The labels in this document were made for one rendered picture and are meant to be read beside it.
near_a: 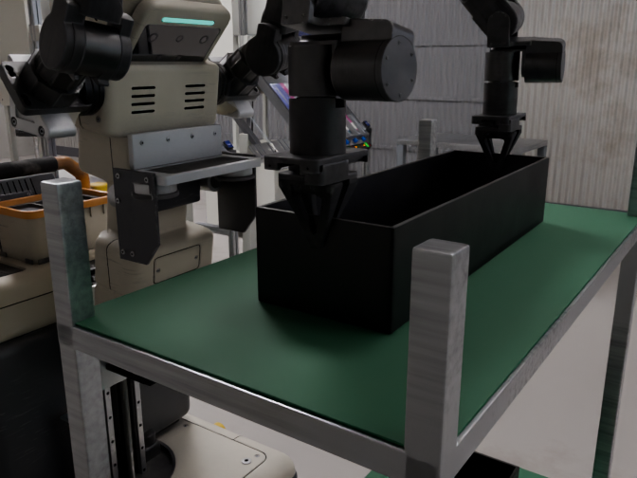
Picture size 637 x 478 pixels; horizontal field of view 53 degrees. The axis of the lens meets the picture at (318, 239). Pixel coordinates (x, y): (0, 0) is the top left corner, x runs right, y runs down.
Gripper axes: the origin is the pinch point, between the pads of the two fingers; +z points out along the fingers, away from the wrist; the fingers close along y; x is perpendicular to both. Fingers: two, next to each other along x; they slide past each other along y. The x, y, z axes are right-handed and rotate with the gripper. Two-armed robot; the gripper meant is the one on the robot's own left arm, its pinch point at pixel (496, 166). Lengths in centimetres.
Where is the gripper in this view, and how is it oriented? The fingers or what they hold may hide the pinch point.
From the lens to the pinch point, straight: 117.2
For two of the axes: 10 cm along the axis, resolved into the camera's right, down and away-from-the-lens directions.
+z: 0.2, 9.6, 2.6
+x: -8.3, -1.3, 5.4
